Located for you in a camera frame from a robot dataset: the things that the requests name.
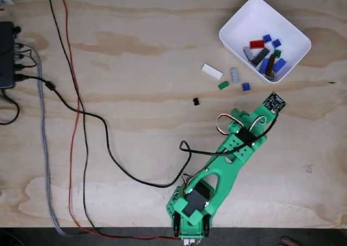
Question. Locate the brown lego plate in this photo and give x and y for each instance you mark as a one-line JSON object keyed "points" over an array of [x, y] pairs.
{"points": [[270, 64]]}

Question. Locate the dark grey lego brick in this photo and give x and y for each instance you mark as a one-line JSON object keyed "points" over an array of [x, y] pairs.
{"points": [[260, 57]]}

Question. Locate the black hub box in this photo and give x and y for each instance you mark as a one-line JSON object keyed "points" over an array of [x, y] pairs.
{"points": [[5, 53]]}

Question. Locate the small grey lego brick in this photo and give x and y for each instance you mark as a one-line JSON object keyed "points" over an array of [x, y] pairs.
{"points": [[270, 77]]}

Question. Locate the person's foot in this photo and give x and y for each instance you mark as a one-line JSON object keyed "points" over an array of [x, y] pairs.
{"points": [[288, 241]]}

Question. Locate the white plastic bin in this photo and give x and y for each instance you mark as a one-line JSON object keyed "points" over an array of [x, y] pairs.
{"points": [[260, 18]]}

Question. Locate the white lego brick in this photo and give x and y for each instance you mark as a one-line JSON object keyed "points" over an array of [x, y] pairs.
{"points": [[212, 71]]}

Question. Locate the long blue lego brick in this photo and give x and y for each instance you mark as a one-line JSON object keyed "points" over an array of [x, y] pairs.
{"points": [[280, 65], [263, 66]]}

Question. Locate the long red lego brick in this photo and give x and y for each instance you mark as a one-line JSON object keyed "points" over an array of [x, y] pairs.
{"points": [[257, 44]]}

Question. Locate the camera circuit board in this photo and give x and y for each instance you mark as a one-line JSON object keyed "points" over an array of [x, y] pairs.
{"points": [[274, 102]]}

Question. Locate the light grey lego brick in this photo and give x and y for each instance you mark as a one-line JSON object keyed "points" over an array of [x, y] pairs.
{"points": [[247, 53], [234, 76]]}

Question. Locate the small green lego brick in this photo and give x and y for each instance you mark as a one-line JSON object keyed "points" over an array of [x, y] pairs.
{"points": [[277, 53]]}

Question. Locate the small black lego piece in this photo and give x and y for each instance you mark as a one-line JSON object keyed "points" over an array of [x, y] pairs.
{"points": [[196, 101]]}

